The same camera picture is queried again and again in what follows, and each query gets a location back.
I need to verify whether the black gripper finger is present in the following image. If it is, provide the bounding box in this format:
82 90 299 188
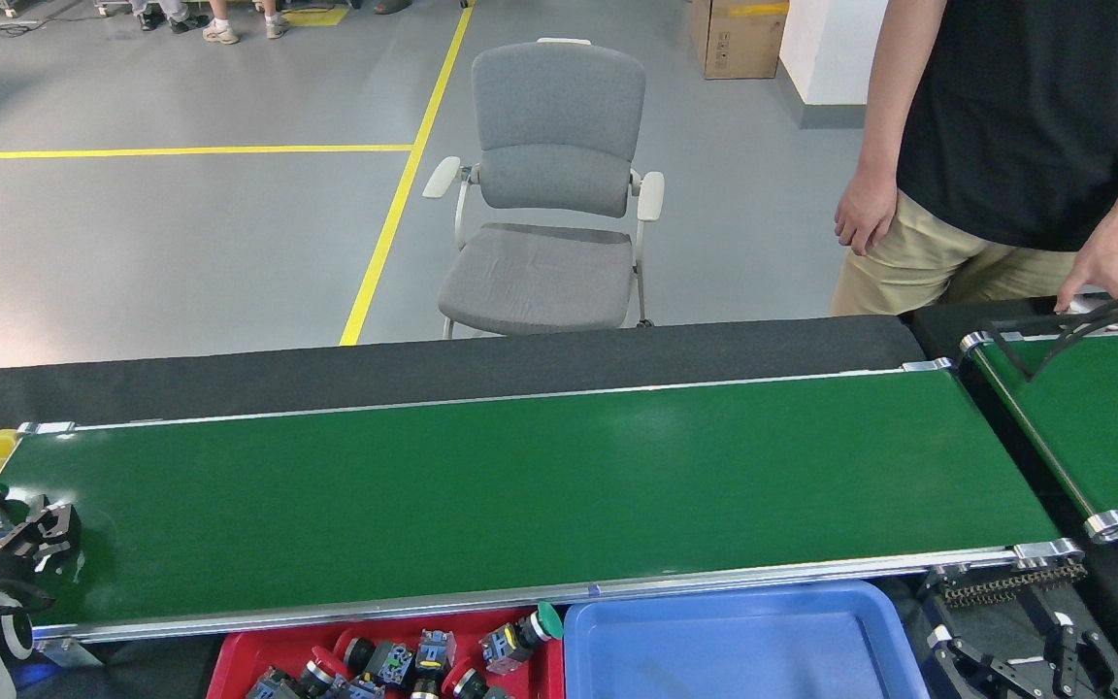
1044 615 1118 699
928 626 1036 699

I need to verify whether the blue plastic tray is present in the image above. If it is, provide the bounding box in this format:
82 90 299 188
564 580 931 699

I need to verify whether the short green conveyor belt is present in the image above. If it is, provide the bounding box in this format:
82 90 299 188
959 325 1118 545

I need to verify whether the red plastic tray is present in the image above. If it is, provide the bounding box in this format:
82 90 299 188
207 607 565 699

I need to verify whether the long green conveyor belt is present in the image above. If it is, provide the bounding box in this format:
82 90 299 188
16 357 1086 644

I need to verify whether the person's left hand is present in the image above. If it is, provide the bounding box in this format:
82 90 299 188
1054 238 1118 316

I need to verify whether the person's right hand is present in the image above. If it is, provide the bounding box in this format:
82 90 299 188
833 167 900 257

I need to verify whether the person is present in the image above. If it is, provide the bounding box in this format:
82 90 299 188
829 0 1118 319
202 0 293 45

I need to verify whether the grey office chair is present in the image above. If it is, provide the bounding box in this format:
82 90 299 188
421 38 666 340

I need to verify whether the cardboard box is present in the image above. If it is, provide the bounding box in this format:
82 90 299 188
690 0 791 81

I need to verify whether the conveyor drive chain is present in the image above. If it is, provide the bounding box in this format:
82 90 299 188
942 561 1089 608

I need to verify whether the black guide bracket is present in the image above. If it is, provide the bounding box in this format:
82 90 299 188
989 285 1118 383

